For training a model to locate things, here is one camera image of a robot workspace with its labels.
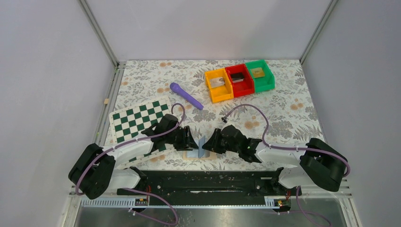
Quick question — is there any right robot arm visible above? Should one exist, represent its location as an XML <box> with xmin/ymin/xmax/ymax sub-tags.
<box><xmin>202</xmin><ymin>125</ymin><xmax>348</xmax><ymax>192</ymax></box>

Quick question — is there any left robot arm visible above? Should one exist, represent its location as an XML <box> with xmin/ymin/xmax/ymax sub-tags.
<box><xmin>68</xmin><ymin>114</ymin><xmax>198</xmax><ymax>200</ymax></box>

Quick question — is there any silver card in yellow bin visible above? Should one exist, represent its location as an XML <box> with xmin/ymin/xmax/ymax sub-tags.
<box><xmin>209</xmin><ymin>77</ymin><xmax>225</xmax><ymax>88</ymax></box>

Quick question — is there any black card in red bin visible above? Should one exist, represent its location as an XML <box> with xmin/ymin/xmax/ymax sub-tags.
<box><xmin>230</xmin><ymin>72</ymin><xmax>245</xmax><ymax>83</ymax></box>

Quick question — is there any floral patterned table mat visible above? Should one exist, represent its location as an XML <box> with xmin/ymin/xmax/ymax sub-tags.
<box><xmin>98</xmin><ymin>60</ymin><xmax>333</xmax><ymax>172</ymax></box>

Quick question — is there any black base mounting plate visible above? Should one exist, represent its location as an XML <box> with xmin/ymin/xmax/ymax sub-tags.
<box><xmin>117</xmin><ymin>170</ymin><xmax>296</xmax><ymax>202</ymax></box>

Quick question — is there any yellow plastic bin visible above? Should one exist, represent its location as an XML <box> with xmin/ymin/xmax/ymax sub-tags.
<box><xmin>205</xmin><ymin>68</ymin><xmax>234</xmax><ymax>103</ymax></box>

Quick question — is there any purple toy microphone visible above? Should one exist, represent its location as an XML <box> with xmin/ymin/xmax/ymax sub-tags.
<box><xmin>170</xmin><ymin>82</ymin><xmax>204</xmax><ymax>110</ymax></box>

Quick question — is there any green white chessboard mat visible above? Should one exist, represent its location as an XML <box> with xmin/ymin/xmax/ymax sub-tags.
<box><xmin>108</xmin><ymin>96</ymin><xmax>177</xmax><ymax>166</ymax></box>

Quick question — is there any red plastic bin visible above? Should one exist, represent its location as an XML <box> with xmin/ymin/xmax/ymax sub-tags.
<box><xmin>225</xmin><ymin>64</ymin><xmax>255</xmax><ymax>98</ymax></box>

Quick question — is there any green plastic bin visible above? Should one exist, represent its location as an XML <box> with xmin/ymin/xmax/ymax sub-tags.
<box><xmin>245</xmin><ymin>60</ymin><xmax>275</xmax><ymax>93</ymax></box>

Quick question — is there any white slotted cable duct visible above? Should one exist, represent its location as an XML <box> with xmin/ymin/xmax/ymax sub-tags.
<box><xmin>80</xmin><ymin>196</ymin><xmax>279</xmax><ymax>209</ymax></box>

